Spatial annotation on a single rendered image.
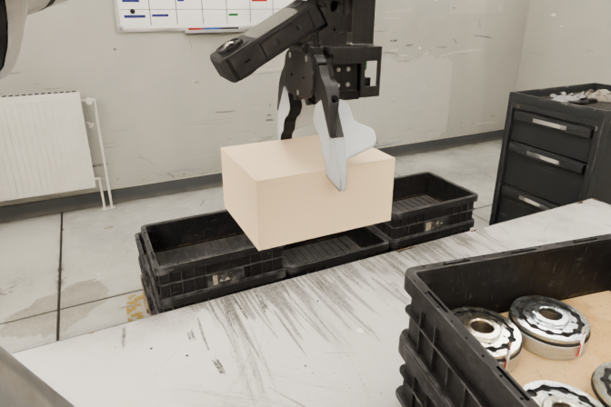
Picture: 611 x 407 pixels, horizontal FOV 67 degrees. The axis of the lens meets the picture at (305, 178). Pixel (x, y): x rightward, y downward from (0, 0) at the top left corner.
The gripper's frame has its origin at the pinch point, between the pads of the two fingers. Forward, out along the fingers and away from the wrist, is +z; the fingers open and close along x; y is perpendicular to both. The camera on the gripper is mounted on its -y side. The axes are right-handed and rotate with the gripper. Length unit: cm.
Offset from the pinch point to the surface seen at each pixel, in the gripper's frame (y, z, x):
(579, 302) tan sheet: 45, 26, -8
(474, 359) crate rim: 12.0, 17.7, -17.1
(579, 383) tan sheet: 29.2, 26.6, -19.1
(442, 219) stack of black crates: 92, 57, 72
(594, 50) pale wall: 359, 16, 201
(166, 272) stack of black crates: -8, 52, 71
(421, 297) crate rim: 13.8, 17.4, -6.1
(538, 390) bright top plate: 20.7, 23.7, -19.4
